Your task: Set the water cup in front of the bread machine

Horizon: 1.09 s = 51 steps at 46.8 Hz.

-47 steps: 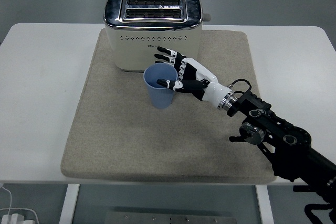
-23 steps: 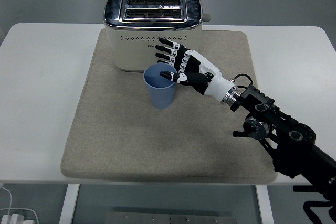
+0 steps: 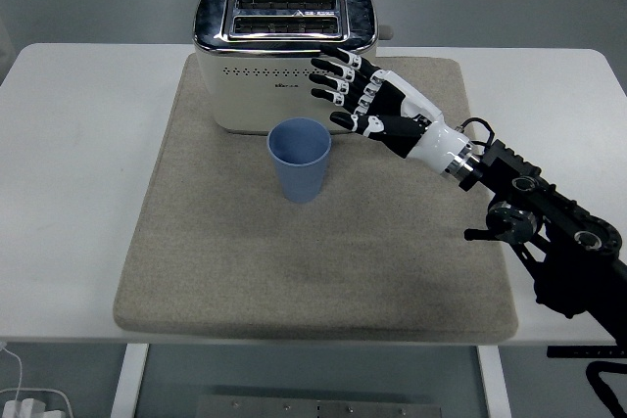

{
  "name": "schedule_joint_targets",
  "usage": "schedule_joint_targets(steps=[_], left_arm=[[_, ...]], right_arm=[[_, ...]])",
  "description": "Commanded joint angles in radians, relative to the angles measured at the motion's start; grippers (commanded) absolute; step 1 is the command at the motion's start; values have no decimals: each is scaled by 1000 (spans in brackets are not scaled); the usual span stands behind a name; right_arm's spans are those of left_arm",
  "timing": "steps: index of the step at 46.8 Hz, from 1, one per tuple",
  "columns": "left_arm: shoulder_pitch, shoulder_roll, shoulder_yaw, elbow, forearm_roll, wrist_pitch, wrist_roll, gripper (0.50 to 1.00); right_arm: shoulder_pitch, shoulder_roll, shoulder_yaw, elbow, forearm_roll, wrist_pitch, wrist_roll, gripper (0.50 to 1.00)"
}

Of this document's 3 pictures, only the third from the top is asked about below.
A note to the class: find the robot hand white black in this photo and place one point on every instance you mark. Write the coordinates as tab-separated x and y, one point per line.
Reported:
436	141

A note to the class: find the blue plastic cup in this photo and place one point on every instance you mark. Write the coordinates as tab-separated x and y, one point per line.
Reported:
299	163

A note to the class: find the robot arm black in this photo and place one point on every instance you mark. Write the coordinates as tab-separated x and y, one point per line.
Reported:
553	222

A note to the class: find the white chrome toaster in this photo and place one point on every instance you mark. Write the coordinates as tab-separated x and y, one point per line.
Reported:
274	70

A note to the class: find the beige fabric mat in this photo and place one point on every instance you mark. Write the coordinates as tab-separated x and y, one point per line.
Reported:
294	251

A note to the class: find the white table leg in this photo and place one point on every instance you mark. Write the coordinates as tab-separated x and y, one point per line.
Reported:
128	381
494	381

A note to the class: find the black table control panel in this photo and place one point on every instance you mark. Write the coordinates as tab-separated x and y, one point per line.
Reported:
583	352

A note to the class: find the grey metal plate with screws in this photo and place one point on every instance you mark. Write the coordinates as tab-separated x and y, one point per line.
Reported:
318	407

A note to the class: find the white power strip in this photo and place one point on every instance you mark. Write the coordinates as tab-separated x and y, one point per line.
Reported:
36	403

